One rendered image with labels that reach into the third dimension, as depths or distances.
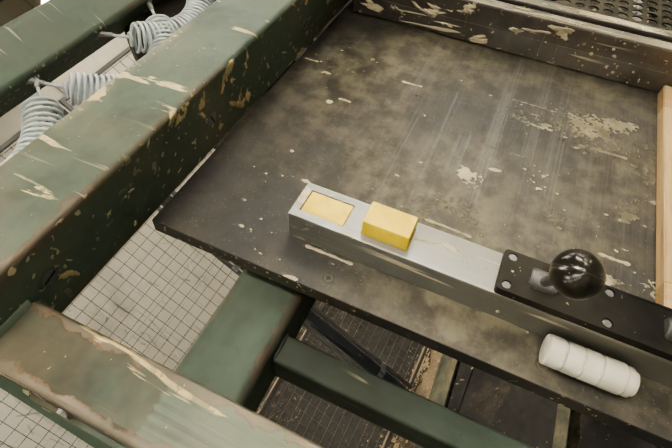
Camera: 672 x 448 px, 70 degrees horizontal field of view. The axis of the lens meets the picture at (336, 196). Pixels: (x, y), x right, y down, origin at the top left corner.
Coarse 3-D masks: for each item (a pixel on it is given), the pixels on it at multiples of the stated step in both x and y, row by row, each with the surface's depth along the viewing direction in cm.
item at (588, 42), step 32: (384, 0) 83; (416, 0) 81; (448, 0) 78; (480, 0) 77; (512, 0) 78; (448, 32) 82; (480, 32) 80; (512, 32) 78; (544, 32) 76; (576, 32) 74; (608, 32) 72; (640, 32) 73; (576, 64) 77; (608, 64) 75; (640, 64) 73
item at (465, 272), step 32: (320, 192) 53; (320, 224) 50; (352, 224) 50; (352, 256) 52; (384, 256) 49; (416, 256) 48; (448, 256) 48; (480, 256) 49; (448, 288) 48; (480, 288) 46; (512, 320) 48; (544, 320) 46; (608, 352) 45; (640, 352) 43
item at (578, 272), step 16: (560, 256) 36; (576, 256) 35; (592, 256) 35; (544, 272) 45; (560, 272) 35; (576, 272) 34; (592, 272) 34; (544, 288) 45; (560, 288) 35; (576, 288) 34; (592, 288) 34
